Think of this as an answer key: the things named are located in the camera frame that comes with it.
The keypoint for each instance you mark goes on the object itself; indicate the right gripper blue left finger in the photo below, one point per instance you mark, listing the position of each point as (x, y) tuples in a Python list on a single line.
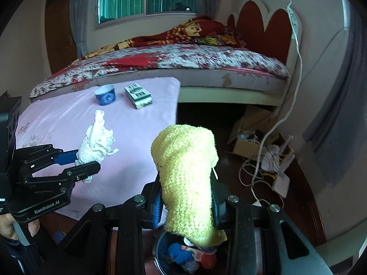
[(154, 204)]

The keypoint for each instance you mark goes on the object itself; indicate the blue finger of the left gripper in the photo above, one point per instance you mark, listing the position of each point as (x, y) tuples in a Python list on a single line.
[(66, 157), (81, 172)]

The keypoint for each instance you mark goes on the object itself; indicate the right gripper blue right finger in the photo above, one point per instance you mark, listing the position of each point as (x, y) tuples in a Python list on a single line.
[(220, 208)]

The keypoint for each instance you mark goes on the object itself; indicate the white tissue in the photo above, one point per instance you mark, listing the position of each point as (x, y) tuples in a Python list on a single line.
[(96, 145)]

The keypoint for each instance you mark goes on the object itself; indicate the yellow fluffy cloth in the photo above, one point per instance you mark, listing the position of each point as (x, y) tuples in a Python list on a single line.
[(184, 157)]

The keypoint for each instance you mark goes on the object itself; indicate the dark blue cloth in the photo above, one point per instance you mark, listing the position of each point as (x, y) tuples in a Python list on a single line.
[(178, 255)]

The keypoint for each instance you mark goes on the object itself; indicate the black round trash bin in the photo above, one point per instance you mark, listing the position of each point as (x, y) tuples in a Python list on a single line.
[(164, 265)]

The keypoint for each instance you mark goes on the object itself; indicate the brown cardboard box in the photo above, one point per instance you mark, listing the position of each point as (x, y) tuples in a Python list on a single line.
[(248, 133)]

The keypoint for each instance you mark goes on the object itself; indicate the white router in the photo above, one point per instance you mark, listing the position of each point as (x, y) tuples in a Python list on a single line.
[(275, 162)]

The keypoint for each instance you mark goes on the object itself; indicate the red white crumpled wrapper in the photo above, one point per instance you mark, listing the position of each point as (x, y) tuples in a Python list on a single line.
[(200, 253)]

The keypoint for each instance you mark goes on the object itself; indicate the blue yogurt cup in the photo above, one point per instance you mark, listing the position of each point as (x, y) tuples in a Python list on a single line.
[(105, 95)]

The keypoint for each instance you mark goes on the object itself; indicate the pink tablecloth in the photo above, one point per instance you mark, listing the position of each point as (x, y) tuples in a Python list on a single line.
[(118, 135)]

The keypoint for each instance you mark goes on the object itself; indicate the green white milk carton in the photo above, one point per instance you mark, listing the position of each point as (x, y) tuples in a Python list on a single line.
[(138, 96)]

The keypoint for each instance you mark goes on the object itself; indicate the wooden door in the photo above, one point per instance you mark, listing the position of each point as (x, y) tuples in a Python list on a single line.
[(60, 44)]

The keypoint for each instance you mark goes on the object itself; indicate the bed with floral sheet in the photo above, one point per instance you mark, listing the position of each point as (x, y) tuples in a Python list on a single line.
[(193, 65)]

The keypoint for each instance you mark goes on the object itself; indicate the grey hanging cloth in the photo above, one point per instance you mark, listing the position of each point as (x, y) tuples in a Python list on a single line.
[(338, 132)]

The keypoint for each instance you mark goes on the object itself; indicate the red patterned blanket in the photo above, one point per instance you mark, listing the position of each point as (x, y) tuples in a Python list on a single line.
[(201, 30)]

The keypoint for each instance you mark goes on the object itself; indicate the red heart headboard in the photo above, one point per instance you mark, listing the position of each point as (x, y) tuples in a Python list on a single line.
[(272, 34)]

